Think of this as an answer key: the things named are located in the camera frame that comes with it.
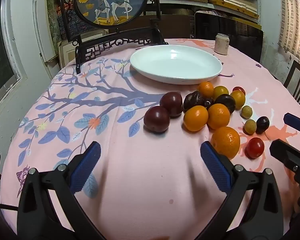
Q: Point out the dark cherry with stem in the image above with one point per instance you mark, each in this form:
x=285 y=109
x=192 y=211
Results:
x=208 y=103

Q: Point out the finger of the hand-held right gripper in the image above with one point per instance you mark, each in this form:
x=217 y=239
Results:
x=287 y=152
x=296 y=122

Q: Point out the black flat panel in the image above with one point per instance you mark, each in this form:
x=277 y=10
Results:
x=240 y=33

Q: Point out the pink printed tablecloth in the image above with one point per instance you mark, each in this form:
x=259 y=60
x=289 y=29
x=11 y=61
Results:
x=140 y=180

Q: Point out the dark purple cherry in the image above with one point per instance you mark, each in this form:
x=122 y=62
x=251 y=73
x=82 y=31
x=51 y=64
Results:
x=262 y=124

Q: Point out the dark purple plum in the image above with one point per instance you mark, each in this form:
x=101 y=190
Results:
x=226 y=102

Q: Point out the white leaning board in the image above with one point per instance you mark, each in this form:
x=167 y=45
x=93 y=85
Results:
x=43 y=37

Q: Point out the blue patterned cloth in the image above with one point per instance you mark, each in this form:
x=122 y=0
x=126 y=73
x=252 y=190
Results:
x=73 y=27

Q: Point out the small orange mandarin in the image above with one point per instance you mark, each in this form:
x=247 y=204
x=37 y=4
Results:
x=206 y=89

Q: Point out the pale drink can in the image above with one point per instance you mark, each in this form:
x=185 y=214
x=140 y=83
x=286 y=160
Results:
x=221 y=44

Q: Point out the yellow-brown longan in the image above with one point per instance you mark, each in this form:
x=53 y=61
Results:
x=250 y=126
x=246 y=111

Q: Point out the pale picture frame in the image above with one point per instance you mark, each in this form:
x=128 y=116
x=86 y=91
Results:
x=67 y=52

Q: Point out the slatted dark wooden chair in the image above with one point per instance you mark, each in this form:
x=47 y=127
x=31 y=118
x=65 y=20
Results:
x=298 y=82

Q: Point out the wrinkled dark passion fruit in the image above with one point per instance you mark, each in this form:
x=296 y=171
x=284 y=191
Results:
x=193 y=100

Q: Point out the green mottled panel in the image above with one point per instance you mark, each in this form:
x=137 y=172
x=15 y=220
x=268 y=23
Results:
x=53 y=17

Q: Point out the dark red plum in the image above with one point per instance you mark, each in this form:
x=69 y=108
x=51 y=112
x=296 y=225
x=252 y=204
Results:
x=157 y=119
x=171 y=102

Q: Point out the window with white frame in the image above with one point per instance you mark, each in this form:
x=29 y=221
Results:
x=2 y=55

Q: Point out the white oval plate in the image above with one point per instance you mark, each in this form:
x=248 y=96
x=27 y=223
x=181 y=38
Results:
x=176 y=63

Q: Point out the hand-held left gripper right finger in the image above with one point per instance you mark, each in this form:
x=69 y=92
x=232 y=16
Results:
x=215 y=163

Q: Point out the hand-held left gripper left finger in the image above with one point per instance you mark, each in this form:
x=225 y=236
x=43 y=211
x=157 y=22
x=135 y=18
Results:
x=86 y=165

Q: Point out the large orange mandarin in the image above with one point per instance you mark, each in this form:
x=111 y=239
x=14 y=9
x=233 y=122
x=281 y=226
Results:
x=225 y=142

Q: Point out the round deer embroidery screen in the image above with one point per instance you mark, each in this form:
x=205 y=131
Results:
x=111 y=1

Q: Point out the carved dark wooden chair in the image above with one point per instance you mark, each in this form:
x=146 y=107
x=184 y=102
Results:
x=107 y=45

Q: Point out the yellow cherry tomato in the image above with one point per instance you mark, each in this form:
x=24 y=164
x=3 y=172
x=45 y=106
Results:
x=238 y=99
x=221 y=91

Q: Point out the patterned window curtain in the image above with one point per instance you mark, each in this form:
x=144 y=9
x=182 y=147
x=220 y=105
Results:
x=293 y=17

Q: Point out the small red cherry tomato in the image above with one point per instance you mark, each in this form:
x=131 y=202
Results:
x=239 y=89

